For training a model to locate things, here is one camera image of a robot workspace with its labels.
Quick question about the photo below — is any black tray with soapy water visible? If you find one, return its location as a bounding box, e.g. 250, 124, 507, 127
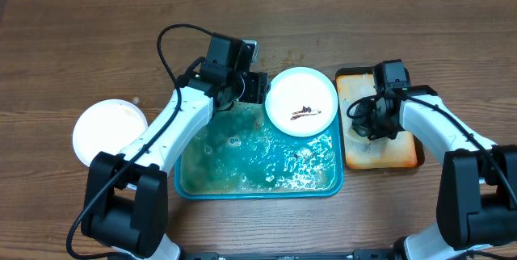
335, 67, 425, 170

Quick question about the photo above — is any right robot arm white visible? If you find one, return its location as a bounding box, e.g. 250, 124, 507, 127
347, 60, 516, 260

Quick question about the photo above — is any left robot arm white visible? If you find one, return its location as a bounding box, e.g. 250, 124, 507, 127
69, 33, 269, 259

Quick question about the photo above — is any white plate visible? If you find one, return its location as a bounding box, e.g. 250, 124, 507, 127
265, 67, 338, 137
72, 99, 148, 167

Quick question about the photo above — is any teal plastic tray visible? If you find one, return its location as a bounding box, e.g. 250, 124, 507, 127
174, 103, 344, 200

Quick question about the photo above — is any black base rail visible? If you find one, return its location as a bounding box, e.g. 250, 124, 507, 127
179, 249, 405, 260

